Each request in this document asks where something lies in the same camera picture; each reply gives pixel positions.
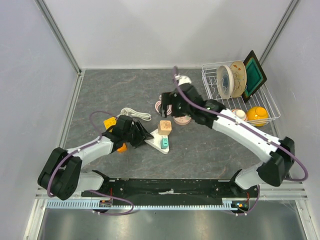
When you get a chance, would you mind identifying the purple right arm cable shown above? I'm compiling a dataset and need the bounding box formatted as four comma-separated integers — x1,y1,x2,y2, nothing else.
172,66,309,217

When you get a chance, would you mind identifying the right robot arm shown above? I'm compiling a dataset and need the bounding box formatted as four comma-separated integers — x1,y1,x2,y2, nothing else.
160,83,295,197

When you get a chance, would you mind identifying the teal charger adapter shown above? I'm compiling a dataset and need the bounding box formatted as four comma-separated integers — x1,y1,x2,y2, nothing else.
160,137,169,150

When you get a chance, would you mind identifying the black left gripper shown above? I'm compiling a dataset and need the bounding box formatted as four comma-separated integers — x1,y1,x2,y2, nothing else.
122,120,153,149

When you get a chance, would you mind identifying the cream plate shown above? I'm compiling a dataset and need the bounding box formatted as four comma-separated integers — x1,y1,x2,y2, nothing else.
216,65,234,100

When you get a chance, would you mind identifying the white cable with plug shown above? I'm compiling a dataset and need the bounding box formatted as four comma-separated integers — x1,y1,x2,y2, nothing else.
116,107,153,122

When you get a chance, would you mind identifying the pink round power strip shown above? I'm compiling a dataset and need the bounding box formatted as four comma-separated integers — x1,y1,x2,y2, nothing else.
173,116,192,126

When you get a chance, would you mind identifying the white triangular power strip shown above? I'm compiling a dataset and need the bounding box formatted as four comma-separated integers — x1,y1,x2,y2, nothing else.
144,129,170,155

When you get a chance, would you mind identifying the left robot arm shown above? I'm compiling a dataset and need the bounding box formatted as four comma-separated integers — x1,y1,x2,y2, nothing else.
37,115,154,201

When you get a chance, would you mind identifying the red white patterned bowl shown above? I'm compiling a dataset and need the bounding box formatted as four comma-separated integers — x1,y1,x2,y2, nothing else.
231,108,248,122

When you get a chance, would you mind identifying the beige cube socket adapter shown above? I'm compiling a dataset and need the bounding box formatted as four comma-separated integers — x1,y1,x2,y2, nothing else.
158,120,172,136

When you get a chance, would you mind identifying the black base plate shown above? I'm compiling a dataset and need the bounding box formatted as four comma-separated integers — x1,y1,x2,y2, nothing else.
98,178,258,204

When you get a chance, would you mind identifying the beige patterned plate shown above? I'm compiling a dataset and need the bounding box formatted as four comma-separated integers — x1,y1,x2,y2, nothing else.
230,61,247,98

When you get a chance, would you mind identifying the yellow cube socket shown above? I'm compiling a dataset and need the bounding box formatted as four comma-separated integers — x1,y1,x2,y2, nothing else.
103,117,117,130

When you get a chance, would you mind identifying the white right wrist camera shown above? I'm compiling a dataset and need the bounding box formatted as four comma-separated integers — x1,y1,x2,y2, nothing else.
174,75,192,86

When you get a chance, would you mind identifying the green square dish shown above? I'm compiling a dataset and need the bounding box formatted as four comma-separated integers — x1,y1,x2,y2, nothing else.
241,50,267,104

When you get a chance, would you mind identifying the white wire dish rack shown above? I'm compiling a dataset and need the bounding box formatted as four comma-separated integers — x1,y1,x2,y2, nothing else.
201,61,281,126

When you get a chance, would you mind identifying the orange power strip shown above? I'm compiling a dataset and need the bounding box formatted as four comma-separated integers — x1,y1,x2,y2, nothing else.
117,143,128,153

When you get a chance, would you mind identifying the grey cable duct rail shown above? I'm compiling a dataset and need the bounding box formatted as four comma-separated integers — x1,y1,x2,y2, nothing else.
45,198,237,211

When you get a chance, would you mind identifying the yellow bowl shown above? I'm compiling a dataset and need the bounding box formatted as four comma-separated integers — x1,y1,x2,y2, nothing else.
246,106,269,127

